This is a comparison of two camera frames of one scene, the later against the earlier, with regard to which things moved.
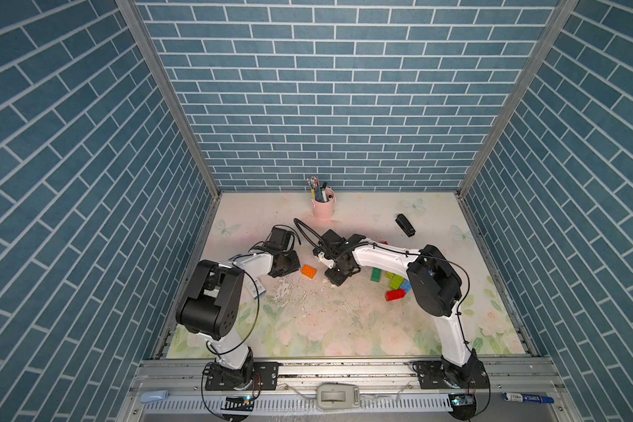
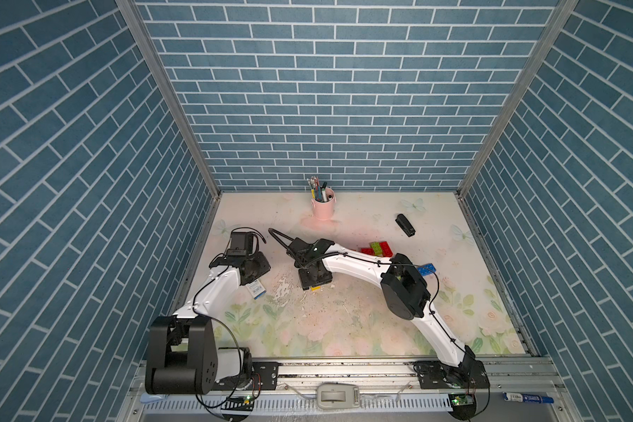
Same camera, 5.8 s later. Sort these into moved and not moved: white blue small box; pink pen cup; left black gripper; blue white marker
Moved: left black gripper
Not moved: blue white marker; pink pen cup; white blue small box
